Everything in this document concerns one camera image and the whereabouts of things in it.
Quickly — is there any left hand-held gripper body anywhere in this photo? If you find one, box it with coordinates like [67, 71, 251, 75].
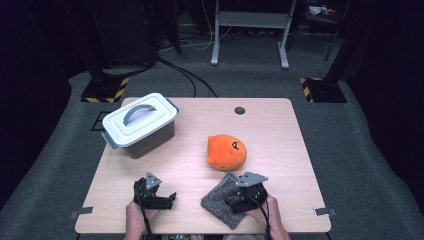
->
[133, 171, 169, 211]

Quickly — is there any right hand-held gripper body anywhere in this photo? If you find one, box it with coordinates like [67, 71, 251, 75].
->
[228, 171, 269, 215]

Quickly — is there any grey fluffy cloth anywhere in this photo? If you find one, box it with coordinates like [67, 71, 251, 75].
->
[200, 171, 249, 230]

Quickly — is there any orange plush toy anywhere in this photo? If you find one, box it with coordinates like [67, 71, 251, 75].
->
[206, 133, 248, 172]

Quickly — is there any grey plastic storage box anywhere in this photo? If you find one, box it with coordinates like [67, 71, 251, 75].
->
[124, 120, 177, 160]

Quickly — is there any person's left hand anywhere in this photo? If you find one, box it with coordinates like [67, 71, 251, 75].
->
[124, 199, 160, 238]

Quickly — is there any person's right hand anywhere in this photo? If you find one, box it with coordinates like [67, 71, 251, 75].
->
[248, 194, 285, 239]

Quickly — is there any person's right leg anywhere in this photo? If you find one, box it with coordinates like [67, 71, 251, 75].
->
[224, 234, 268, 240]

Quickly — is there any person's leg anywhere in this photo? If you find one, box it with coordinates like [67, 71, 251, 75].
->
[224, 234, 268, 240]
[161, 234, 201, 240]

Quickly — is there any person's left leg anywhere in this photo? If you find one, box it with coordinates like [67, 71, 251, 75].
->
[161, 234, 201, 240]

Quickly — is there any grey tape strip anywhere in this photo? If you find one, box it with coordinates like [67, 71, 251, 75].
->
[313, 207, 337, 217]
[69, 206, 94, 220]

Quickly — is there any black yellow striped stand base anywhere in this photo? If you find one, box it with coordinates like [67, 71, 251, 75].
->
[80, 76, 130, 104]
[299, 77, 348, 104]

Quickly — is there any dark cabinet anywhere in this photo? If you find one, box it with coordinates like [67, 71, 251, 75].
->
[84, 0, 159, 68]

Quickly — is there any white and orange small clutter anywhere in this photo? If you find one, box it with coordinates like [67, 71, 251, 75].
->
[308, 4, 336, 17]

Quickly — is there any left hand-held gripper black cable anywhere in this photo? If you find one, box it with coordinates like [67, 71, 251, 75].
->
[133, 181, 154, 240]

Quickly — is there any hand-held gripper black cable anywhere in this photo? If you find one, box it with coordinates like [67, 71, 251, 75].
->
[244, 191, 272, 240]
[133, 181, 154, 240]

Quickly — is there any right hand-held gripper black cable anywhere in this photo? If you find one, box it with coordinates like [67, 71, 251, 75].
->
[244, 191, 272, 240]

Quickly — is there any black floor cable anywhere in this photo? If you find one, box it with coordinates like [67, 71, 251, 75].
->
[166, 63, 219, 98]
[156, 57, 198, 98]

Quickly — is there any white floor cable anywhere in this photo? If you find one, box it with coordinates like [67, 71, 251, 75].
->
[184, 0, 234, 52]

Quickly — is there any white metal desk frame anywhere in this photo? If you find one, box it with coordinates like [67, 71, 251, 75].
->
[210, 0, 298, 70]

